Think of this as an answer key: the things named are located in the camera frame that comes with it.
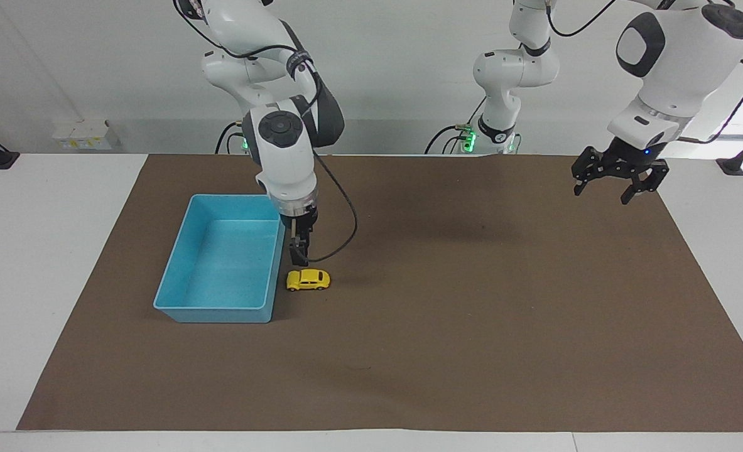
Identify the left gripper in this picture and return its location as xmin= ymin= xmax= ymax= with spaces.
xmin=570 ymin=139 xmax=671 ymax=206

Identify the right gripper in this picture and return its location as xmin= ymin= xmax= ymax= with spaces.
xmin=281 ymin=207 xmax=320 ymax=235

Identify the yellow toy beetle car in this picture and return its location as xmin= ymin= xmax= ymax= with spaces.
xmin=286 ymin=269 xmax=332 ymax=292

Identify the light blue plastic bin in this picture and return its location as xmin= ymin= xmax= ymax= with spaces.
xmin=153 ymin=193 xmax=288 ymax=325

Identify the white wall socket box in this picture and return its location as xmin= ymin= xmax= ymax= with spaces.
xmin=52 ymin=119 xmax=121 ymax=152

